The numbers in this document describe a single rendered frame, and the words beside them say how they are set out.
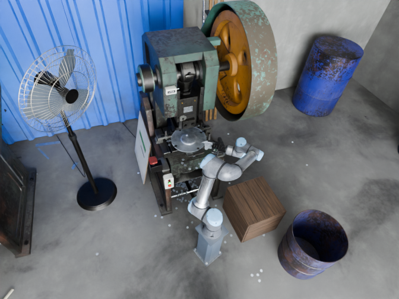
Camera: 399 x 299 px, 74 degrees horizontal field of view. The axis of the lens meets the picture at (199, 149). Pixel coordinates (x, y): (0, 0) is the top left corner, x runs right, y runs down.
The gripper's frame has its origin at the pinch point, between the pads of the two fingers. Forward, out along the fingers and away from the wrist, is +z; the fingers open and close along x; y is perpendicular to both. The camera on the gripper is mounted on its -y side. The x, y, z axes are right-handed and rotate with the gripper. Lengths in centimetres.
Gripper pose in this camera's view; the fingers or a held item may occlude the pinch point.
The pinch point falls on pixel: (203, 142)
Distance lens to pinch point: 216.6
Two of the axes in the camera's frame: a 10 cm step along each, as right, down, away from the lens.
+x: -0.2, 6.7, 7.4
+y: -3.0, 7.0, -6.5
